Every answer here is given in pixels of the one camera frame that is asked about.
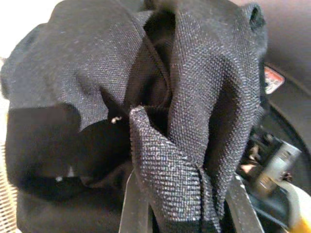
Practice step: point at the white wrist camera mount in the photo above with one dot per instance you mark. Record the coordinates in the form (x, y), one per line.
(298, 206)

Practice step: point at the pale woven laundry basket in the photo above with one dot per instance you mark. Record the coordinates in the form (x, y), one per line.
(7, 206)

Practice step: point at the black garment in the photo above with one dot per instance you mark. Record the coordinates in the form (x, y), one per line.
(97, 60)

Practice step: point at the red white warning sticker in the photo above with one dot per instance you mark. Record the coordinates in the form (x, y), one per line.
(273, 78)

